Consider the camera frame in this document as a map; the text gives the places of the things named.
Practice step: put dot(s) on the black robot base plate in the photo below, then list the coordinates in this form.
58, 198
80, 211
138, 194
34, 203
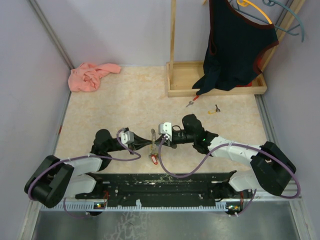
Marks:
163, 190

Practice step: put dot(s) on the pink crumpled cloth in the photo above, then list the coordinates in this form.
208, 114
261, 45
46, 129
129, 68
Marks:
87, 76

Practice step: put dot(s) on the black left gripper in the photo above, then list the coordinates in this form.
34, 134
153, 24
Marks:
138, 143

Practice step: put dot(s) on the wooden clothes rack base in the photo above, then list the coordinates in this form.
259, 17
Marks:
181, 76

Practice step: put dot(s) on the yellow clothes hanger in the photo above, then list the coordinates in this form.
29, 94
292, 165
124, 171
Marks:
247, 3

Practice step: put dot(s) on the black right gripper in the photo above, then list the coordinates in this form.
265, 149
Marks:
172, 145

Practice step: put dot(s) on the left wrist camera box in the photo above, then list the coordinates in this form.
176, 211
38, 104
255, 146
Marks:
126, 136

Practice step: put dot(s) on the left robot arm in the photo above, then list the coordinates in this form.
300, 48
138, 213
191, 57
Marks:
56, 179

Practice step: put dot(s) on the dark navy vest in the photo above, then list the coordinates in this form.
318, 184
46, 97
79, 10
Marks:
235, 47

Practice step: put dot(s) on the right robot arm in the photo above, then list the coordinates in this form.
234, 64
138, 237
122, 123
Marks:
269, 168

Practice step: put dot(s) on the red key tag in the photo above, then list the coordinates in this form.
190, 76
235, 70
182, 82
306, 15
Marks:
154, 159

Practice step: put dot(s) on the key with yellow tag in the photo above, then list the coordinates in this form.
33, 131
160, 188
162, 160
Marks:
216, 110

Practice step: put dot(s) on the teal clothes hanger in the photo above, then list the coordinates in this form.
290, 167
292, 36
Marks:
289, 22

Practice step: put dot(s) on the key with red tag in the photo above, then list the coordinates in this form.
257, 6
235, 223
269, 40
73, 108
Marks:
192, 101

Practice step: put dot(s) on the aluminium frame rail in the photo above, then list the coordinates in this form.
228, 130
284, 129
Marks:
290, 190

